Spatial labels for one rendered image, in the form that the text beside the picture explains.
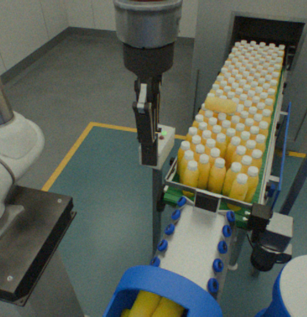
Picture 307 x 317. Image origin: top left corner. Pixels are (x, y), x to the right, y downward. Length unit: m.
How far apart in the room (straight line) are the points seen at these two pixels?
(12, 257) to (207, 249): 0.66
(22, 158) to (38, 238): 0.26
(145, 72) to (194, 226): 0.87
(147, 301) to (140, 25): 0.66
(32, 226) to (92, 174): 1.75
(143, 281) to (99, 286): 1.38
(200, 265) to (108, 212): 1.44
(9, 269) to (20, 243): 0.09
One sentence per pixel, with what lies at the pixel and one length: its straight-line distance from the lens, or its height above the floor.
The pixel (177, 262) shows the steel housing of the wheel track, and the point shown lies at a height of 0.93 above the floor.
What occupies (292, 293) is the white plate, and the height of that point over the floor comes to 1.04.
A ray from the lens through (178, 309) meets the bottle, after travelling 0.82.
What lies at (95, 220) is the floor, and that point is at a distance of 2.41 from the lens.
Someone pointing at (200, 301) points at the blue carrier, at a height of 1.21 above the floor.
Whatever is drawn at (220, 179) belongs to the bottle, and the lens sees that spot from 1.30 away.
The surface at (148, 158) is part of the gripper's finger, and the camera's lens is 0.56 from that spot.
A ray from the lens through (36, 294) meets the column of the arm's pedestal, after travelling 1.28.
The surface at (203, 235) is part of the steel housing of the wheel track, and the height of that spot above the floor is 0.93.
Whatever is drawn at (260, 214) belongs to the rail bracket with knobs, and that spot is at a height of 1.00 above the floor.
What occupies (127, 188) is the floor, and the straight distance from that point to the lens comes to 2.60.
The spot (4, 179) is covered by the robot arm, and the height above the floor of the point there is 1.26.
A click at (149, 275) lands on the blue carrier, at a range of 0.76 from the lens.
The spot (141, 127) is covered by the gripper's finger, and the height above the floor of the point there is 1.63.
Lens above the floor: 1.90
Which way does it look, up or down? 43 degrees down
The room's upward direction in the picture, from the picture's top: straight up
